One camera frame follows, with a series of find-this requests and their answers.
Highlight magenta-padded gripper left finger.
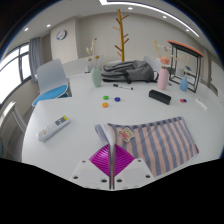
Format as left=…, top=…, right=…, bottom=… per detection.
left=70, top=143, right=113, bottom=190

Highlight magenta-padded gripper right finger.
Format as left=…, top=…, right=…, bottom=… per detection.
left=113, top=143, right=155, bottom=190

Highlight striped pink grey towel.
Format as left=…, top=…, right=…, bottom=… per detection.
left=93, top=116, right=200, bottom=177

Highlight white remote control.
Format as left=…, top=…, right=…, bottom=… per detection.
left=36, top=115, right=71, bottom=143

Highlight black rectangular case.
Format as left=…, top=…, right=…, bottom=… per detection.
left=148, top=89, right=172, bottom=106

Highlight black marker pen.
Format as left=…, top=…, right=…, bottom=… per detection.
left=112, top=83, right=134, bottom=91

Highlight green vase with dried flowers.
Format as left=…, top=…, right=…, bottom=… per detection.
left=85, top=37, right=102, bottom=88

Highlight white bar-shaped eraser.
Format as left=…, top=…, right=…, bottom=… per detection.
left=194, top=97, right=208, bottom=111

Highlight pink vase with flowers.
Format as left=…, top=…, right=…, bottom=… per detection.
left=153, top=39, right=174, bottom=91

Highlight white slatted chair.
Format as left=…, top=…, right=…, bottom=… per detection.
left=0, top=100, right=28, bottom=161

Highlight blue vase with flowers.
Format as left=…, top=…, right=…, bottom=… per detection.
left=178, top=53, right=194, bottom=92

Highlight grey backpack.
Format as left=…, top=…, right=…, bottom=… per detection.
left=100, top=59, right=159, bottom=84

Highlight white chair with blue seat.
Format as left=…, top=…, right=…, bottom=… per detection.
left=31, top=58, right=73, bottom=108

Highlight white background table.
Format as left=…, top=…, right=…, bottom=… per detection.
left=63, top=54, right=104, bottom=77

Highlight grey curtain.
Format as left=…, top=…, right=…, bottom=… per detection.
left=28, top=36, right=44, bottom=83

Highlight window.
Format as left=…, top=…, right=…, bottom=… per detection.
left=0, top=43, right=31, bottom=104

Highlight wooden coat stand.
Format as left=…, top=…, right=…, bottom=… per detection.
left=112, top=8, right=130, bottom=63

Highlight round ceiling spotlights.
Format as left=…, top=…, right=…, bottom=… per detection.
left=23, top=4, right=191, bottom=34

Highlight long ceiling light strip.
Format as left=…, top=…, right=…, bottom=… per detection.
left=98, top=0, right=201, bottom=38

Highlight wall whiteboard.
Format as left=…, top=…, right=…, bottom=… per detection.
left=208, top=59, right=224, bottom=91

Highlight black frame orange-topped stool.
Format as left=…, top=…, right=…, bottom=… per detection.
left=166, top=40, right=205, bottom=93

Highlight round wall clock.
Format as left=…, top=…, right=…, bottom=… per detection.
left=55, top=29, right=68, bottom=41

